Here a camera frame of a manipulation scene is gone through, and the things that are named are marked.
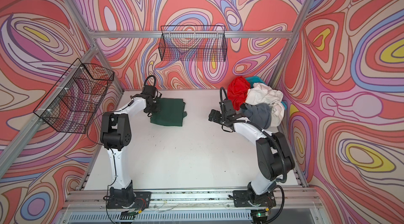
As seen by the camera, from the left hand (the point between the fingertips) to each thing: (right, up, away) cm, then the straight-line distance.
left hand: (158, 107), depth 104 cm
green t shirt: (+10, -3, 0) cm, 10 cm away
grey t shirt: (+64, -4, -13) cm, 65 cm away
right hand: (+38, -8, -11) cm, 41 cm away
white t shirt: (+66, +9, -6) cm, 67 cm away
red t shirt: (+53, +12, -2) cm, 54 cm away
